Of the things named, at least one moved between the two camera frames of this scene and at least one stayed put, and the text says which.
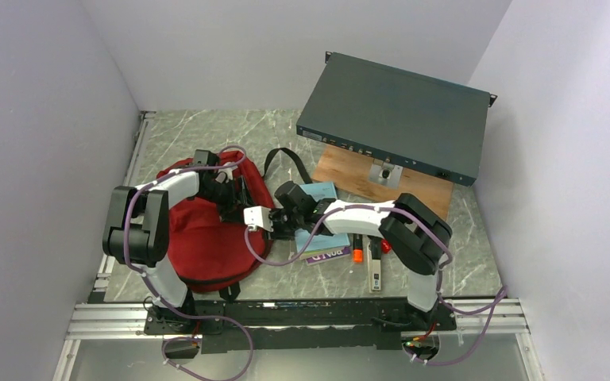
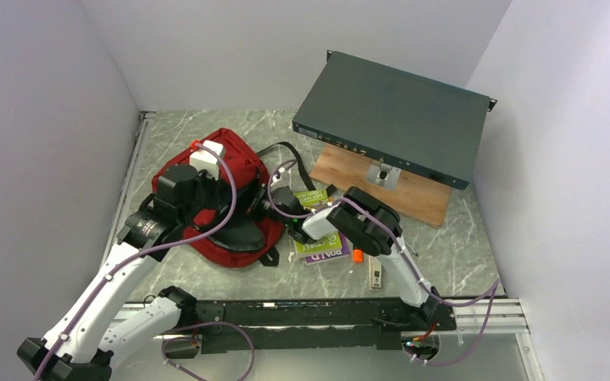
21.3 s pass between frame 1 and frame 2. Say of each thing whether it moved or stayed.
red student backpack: moved
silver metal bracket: stayed
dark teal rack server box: stayed
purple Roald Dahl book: stayed
